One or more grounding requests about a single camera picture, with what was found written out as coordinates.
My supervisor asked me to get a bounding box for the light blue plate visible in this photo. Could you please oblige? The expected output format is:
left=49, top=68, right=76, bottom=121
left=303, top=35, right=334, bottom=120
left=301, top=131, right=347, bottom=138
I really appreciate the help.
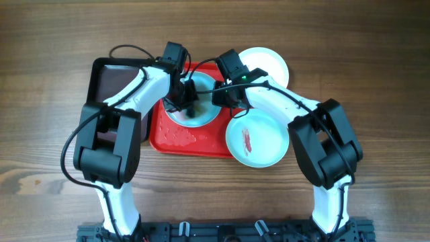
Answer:
left=167, top=71, right=221, bottom=128
left=225, top=109, right=290, bottom=168

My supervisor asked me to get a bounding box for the light blue plate front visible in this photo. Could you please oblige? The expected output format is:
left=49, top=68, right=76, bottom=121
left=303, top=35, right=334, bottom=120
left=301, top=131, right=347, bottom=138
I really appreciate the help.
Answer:
left=225, top=109, right=290, bottom=168

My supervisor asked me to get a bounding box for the green yellow sponge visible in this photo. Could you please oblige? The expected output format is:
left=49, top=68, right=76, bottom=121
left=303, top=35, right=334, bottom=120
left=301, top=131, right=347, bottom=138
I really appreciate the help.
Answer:
left=194, top=101, right=210, bottom=116

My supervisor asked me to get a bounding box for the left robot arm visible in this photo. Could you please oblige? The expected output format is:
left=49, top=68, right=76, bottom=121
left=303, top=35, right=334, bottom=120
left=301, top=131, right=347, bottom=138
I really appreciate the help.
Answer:
left=60, top=42, right=197, bottom=241

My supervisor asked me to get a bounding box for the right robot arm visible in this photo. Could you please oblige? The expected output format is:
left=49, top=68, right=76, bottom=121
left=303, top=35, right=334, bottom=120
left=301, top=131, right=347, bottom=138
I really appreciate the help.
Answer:
left=212, top=47, right=363, bottom=241

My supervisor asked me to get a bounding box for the red plastic tray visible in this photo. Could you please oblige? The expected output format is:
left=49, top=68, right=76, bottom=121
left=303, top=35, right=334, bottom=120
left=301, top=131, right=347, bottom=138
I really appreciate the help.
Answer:
left=148, top=60, right=290, bottom=159

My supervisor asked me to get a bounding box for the black rectangular tray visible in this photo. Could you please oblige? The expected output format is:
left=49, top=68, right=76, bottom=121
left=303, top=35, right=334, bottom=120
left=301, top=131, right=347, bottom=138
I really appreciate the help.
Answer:
left=77, top=58, right=145, bottom=142

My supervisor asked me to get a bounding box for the white plate with stain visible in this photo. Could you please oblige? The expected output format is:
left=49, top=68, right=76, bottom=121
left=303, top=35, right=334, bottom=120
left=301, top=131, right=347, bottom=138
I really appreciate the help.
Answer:
left=239, top=47, right=290, bottom=87

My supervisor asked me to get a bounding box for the right black cable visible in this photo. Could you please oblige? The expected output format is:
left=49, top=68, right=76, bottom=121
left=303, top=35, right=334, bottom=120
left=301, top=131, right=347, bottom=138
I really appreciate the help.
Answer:
left=181, top=57, right=355, bottom=242

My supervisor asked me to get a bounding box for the black cable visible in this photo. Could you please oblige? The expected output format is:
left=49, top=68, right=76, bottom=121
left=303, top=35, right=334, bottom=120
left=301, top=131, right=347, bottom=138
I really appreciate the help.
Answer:
left=59, top=44, right=192, bottom=242
left=181, top=57, right=355, bottom=242

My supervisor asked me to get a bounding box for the left black cable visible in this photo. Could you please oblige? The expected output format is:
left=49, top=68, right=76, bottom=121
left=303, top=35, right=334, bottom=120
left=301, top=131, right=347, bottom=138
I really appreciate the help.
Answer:
left=59, top=44, right=192, bottom=242

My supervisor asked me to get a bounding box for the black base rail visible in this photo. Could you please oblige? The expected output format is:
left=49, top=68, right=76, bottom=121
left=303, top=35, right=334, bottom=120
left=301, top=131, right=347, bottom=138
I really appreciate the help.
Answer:
left=76, top=218, right=376, bottom=242

